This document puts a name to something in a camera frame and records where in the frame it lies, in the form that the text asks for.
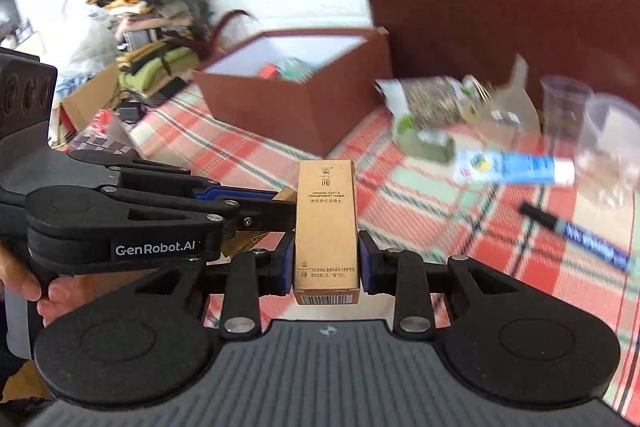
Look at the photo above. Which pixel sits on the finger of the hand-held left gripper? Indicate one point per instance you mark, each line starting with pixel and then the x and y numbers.
pixel 150 207
pixel 235 194

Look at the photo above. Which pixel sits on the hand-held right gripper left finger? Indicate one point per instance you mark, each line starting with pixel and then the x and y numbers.
pixel 287 267

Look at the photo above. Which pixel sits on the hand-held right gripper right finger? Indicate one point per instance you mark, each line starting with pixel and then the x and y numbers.
pixel 365 264

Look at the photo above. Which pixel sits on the tall gold carton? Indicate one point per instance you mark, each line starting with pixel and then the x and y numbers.
pixel 327 232

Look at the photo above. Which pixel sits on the brown cardboard box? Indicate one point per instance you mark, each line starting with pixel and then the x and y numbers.
pixel 280 112

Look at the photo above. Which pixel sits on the green label water bottle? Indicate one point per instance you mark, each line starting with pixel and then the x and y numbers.
pixel 295 69

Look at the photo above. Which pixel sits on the person's left hand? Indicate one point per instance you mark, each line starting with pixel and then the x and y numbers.
pixel 60 302

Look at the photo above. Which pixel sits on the red plaid blanket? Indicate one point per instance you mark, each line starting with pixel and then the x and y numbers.
pixel 450 232

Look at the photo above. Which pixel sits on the black power adapter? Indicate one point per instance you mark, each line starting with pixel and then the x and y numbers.
pixel 131 112

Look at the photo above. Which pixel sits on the red packets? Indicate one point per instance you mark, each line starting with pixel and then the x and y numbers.
pixel 104 121

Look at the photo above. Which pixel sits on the open tan cardboard box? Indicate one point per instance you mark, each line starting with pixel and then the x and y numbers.
pixel 90 102

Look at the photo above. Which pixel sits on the red card box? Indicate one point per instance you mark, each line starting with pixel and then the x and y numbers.
pixel 267 72

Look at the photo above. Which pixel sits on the small green box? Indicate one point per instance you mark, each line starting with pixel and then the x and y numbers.
pixel 425 142

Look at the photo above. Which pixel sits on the white plastic bag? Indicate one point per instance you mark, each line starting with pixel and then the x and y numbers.
pixel 95 44

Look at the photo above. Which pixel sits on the dried herb sachet bag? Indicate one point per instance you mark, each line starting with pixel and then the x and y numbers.
pixel 430 102

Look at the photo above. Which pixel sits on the blue and white tube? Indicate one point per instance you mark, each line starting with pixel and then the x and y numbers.
pixel 515 168

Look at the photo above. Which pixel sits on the pile of folded clothes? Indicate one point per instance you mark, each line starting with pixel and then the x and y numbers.
pixel 150 7

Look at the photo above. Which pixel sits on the black marker pen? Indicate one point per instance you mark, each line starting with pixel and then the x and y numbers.
pixel 575 234

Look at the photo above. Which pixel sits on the clear plastic funnel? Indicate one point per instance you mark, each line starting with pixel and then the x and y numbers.
pixel 510 107

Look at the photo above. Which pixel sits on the clear measuring cup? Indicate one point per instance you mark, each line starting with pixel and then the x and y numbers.
pixel 565 107

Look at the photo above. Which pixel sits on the clear plastic tub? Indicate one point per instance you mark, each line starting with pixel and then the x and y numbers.
pixel 612 142

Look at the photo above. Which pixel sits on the brown wooden headboard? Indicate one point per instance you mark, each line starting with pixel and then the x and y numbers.
pixel 500 2

